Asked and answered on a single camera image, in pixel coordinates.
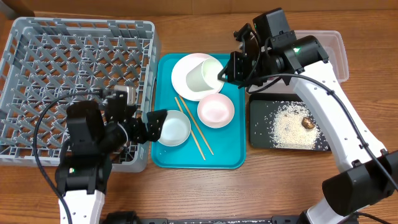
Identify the black waste tray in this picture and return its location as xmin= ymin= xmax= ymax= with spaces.
xmin=248 ymin=92 xmax=331 ymax=152

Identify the wooden chopstick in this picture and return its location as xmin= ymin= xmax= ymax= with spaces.
xmin=174 ymin=96 xmax=206 ymax=161
xmin=178 ymin=95 xmax=214 ymax=156

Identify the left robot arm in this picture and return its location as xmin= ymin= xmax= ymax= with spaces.
xmin=55 ymin=101 xmax=167 ymax=223

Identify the grey bowl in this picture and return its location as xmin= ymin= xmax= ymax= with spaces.
xmin=158 ymin=110 xmax=190 ymax=147

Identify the pink small bowl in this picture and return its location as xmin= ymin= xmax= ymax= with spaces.
xmin=197 ymin=93 xmax=235 ymax=129

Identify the white paper cup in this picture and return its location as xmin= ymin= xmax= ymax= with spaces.
xmin=186 ymin=58 xmax=224 ymax=92

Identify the left wooden chopstick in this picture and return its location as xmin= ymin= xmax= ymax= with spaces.
xmin=174 ymin=96 xmax=206 ymax=161

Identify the pile of rice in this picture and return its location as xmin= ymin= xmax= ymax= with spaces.
xmin=253 ymin=101 xmax=327 ymax=151

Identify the brown food chunk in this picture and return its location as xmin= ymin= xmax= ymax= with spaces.
xmin=302 ymin=117 xmax=315 ymax=129

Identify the clear plastic bin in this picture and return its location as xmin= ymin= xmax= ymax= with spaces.
xmin=249 ymin=30 xmax=349 ymax=94

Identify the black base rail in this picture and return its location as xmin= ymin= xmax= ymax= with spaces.
xmin=99 ymin=211 xmax=310 ymax=224

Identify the right wooden chopstick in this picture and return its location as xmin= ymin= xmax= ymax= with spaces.
xmin=178 ymin=95 xmax=214 ymax=156

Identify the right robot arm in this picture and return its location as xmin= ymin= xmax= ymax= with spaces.
xmin=218 ymin=33 xmax=397 ymax=223

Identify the large white plate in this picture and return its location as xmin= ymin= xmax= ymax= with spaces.
xmin=171 ymin=53 xmax=224 ymax=101

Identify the grey dishwasher rack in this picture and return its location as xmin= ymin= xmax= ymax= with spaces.
xmin=1 ymin=17 xmax=161 ymax=166

